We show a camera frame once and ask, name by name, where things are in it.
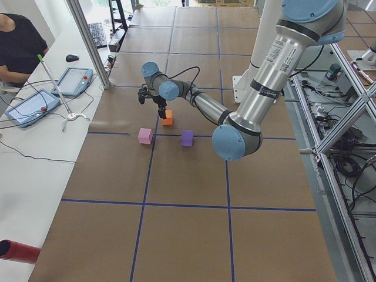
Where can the near blue teach pendant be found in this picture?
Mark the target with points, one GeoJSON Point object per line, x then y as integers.
{"type": "Point", "coordinates": [33, 108]}

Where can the person in black shirt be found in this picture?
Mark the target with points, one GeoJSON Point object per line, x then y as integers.
{"type": "Point", "coordinates": [21, 44]}

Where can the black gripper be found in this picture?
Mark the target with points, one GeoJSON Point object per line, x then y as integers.
{"type": "Point", "coordinates": [160, 104]}

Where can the blue teach pendant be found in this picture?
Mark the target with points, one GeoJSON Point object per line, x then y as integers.
{"type": "Point", "coordinates": [33, 108]}
{"type": "Point", "coordinates": [74, 81]}

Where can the orange foam cube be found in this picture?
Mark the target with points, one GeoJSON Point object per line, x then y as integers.
{"type": "Point", "coordinates": [169, 118]}

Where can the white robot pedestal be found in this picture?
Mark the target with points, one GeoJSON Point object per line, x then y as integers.
{"type": "Point", "coordinates": [270, 12]}

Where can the purple foam cube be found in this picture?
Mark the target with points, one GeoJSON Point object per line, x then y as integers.
{"type": "Point", "coordinates": [187, 138]}

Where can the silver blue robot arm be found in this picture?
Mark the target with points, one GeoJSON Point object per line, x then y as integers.
{"type": "Point", "coordinates": [302, 24]}

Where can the far blue teach pendant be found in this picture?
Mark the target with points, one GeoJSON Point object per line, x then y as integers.
{"type": "Point", "coordinates": [74, 81]}

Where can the silver rod green tip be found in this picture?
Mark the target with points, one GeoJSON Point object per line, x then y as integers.
{"type": "Point", "coordinates": [71, 115]}

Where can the black computer mouse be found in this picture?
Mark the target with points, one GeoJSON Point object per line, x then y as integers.
{"type": "Point", "coordinates": [71, 58]}

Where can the black keyboard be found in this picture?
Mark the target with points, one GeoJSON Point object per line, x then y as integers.
{"type": "Point", "coordinates": [98, 34]}

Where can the pink foam cube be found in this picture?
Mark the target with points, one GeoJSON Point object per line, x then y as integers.
{"type": "Point", "coordinates": [145, 136]}

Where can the red tube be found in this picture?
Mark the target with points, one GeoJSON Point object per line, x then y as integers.
{"type": "Point", "coordinates": [15, 251]}

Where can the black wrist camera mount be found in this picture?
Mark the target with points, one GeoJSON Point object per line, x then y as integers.
{"type": "Point", "coordinates": [143, 94]}

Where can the aluminium frame post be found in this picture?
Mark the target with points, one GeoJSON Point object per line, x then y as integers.
{"type": "Point", "coordinates": [80, 20]}

